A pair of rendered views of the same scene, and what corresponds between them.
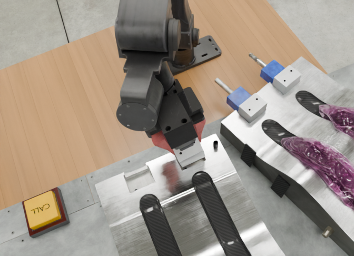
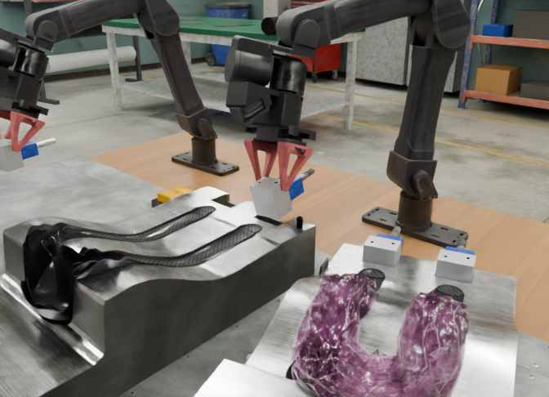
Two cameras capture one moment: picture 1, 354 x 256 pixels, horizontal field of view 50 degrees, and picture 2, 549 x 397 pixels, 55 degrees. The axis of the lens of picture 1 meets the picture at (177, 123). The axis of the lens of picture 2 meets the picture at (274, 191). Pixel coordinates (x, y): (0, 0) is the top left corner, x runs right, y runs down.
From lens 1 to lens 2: 76 cm
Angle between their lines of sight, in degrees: 56
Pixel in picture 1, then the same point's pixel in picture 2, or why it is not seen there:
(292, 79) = (456, 261)
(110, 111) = (305, 209)
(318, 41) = not seen: outside the picture
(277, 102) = (414, 273)
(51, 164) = not seen: hidden behind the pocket
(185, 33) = (403, 160)
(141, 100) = (236, 42)
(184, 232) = (185, 234)
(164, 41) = (289, 24)
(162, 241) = (170, 228)
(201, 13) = (493, 225)
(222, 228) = (203, 256)
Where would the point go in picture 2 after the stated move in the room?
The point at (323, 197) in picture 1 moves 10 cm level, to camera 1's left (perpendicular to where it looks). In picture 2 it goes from (291, 306) to (249, 269)
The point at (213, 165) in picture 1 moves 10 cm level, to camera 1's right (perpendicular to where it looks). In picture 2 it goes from (274, 230) to (312, 257)
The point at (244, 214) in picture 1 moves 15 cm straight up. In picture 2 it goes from (229, 262) to (225, 161)
